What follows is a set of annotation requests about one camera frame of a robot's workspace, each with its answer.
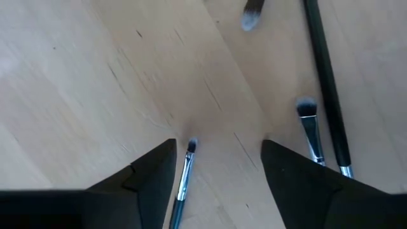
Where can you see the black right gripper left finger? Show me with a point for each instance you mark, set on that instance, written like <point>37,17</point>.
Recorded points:
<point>111,206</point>

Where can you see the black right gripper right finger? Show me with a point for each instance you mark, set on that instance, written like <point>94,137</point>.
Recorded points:
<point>318,203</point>

